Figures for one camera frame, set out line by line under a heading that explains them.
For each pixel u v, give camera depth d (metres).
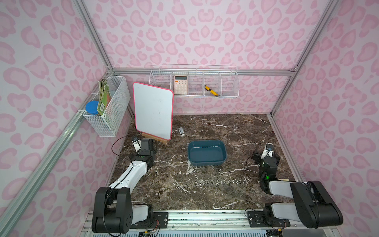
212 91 0.98
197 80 1.01
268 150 0.73
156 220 0.72
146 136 1.05
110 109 0.73
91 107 0.66
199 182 0.86
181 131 1.07
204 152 1.00
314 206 0.43
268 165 0.67
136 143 0.75
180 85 0.95
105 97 0.73
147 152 0.68
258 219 0.72
